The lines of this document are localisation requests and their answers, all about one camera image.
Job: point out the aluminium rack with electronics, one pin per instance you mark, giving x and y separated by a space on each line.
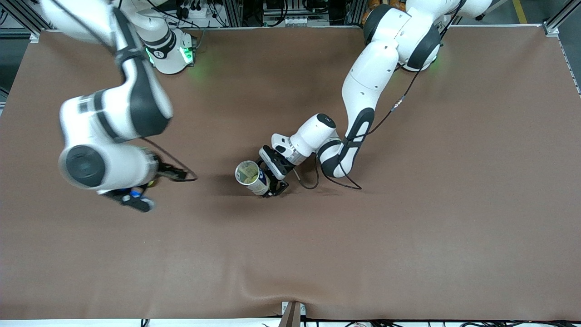
290 13

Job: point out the aluminium post with brackets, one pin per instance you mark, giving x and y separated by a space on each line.
292 314

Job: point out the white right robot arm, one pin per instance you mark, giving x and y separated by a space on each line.
113 113

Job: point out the white blue tennis ball can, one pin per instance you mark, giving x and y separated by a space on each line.
259 184

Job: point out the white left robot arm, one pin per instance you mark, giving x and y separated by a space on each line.
376 68

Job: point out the aluminium frame profile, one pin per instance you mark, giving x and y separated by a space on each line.
558 18
27 20

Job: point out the white power strip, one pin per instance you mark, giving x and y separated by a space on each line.
195 9

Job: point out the brown table mat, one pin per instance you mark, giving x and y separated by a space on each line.
408 227

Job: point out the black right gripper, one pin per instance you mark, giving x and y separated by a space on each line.
151 183

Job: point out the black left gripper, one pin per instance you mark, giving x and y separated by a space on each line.
275 164

